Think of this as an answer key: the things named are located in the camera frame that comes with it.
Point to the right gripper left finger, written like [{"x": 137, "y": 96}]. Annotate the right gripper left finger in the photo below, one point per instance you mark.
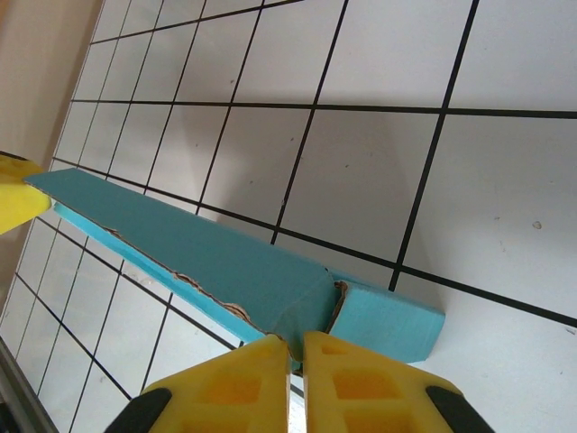
[{"x": 225, "y": 392}]

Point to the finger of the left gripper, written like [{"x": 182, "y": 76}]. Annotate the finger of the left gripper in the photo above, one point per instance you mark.
[{"x": 18, "y": 207}]

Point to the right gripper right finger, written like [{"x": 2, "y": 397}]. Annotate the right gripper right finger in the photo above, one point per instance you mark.
[{"x": 369, "y": 397}]

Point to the aluminium side rail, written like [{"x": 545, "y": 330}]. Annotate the aluminium side rail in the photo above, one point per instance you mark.
[{"x": 18, "y": 397}]

